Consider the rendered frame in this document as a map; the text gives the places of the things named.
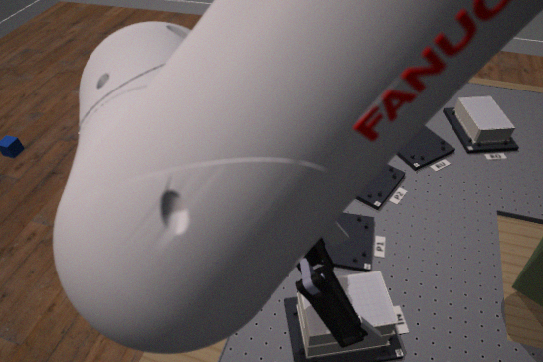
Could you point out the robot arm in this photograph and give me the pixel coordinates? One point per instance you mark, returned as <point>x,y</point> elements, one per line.
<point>210,161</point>

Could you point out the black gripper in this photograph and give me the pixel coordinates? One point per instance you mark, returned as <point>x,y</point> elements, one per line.
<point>316,286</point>

